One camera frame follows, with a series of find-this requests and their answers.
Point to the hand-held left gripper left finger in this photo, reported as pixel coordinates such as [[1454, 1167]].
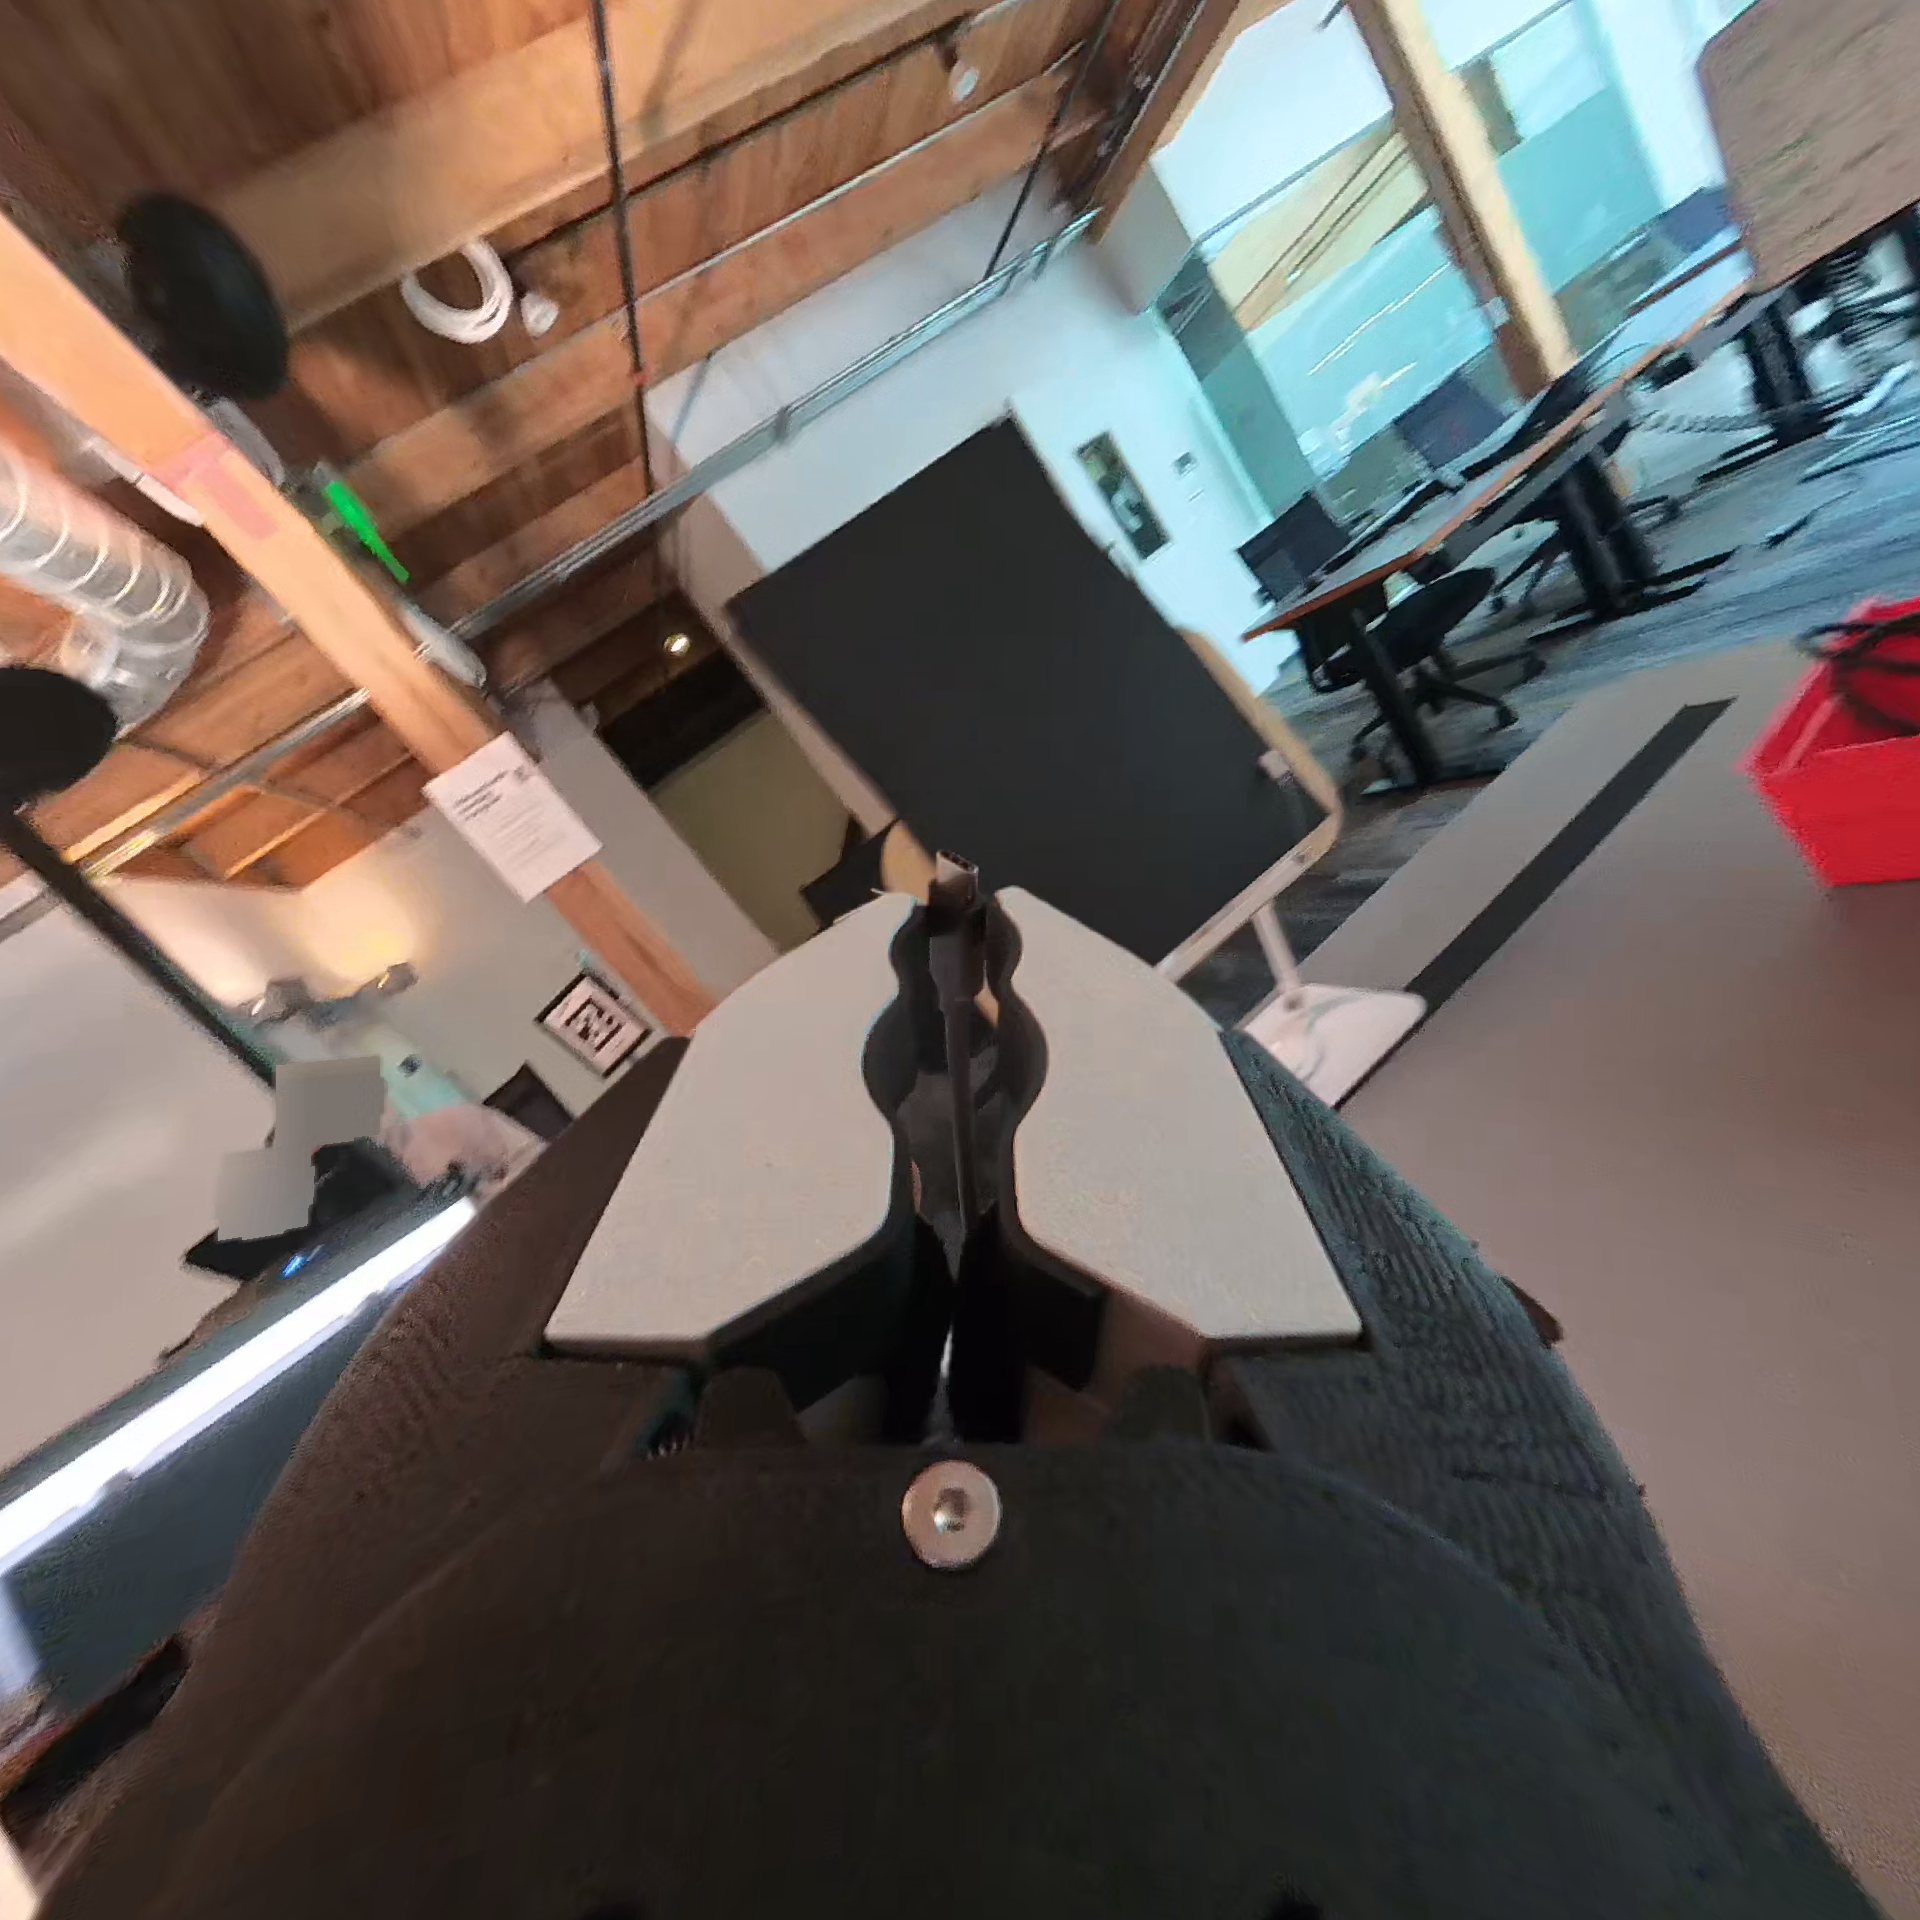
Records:
[[735, 1171]]

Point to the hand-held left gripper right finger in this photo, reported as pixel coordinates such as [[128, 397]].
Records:
[[1168, 1154]]

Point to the small marker tag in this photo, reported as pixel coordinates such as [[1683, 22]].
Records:
[[593, 1026]]

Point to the white paper note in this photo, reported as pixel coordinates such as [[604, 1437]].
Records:
[[511, 818]]

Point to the white softbox light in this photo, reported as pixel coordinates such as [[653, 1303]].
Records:
[[227, 1379]]

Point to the black office chair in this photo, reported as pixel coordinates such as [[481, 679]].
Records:
[[1425, 637]]

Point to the wooden office desk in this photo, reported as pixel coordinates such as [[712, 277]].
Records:
[[1500, 494]]

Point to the green exit sign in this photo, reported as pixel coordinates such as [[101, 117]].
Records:
[[359, 525]]

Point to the red plastic bin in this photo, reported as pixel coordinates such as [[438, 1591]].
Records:
[[1845, 810]]

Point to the black stand with disc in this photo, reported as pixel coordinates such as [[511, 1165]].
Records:
[[53, 729]]

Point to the white track spotlight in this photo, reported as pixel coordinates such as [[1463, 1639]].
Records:
[[535, 310], [964, 78]]

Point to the black round ball fixture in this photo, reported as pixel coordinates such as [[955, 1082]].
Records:
[[202, 292]]

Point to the handwritten whiteboard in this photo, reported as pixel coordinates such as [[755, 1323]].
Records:
[[1815, 134]]

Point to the black board with tan frame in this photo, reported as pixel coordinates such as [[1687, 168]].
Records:
[[1020, 673]]

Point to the dark wall sign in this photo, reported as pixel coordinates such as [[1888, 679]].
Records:
[[1122, 494]]

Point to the silver ventilation duct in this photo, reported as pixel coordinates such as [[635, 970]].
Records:
[[90, 597]]

